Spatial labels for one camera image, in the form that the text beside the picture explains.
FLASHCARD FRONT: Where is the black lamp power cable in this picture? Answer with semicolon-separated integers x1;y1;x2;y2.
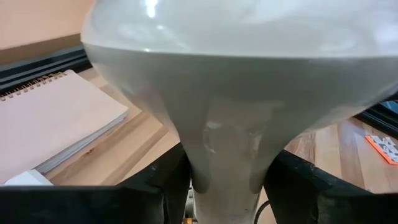
252;200;272;224

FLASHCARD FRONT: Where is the beige spiral notebook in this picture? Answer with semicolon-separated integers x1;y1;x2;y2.
0;69;130;185

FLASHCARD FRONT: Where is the black aluminium table frame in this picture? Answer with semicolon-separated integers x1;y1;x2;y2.
0;43;398;139

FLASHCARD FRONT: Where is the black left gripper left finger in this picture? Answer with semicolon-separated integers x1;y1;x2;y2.
0;142;192;224

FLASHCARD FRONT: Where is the crumpled white patterned packet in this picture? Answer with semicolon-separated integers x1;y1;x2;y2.
364;134;398;166

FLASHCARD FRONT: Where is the white reflector lightbulb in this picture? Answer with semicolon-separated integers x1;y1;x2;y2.
80;0;398;224

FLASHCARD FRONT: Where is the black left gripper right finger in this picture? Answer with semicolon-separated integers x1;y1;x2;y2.
263;149;398;224

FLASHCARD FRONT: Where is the beige wooden desk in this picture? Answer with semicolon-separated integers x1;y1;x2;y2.
0;0;95;65

